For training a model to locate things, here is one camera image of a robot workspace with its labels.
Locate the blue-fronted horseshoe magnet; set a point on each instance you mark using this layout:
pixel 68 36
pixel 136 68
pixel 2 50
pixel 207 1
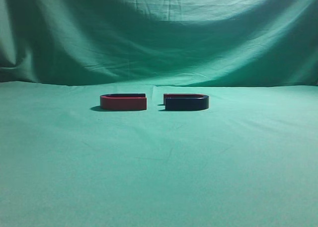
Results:
pixel 185 102

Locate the red-fronted horseshoe magnet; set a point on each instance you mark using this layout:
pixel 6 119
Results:
pixel 123 101

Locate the green cloth backdrop and cover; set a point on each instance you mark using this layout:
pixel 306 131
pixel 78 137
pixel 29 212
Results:
pixel 249 160

